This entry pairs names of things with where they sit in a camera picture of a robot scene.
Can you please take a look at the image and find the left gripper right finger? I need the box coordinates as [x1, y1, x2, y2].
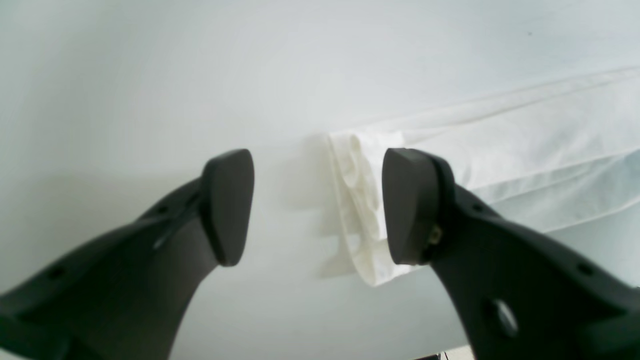
[382, 148, 640, 360]

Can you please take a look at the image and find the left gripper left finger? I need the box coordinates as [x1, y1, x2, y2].
[1, 149, 255, 360]

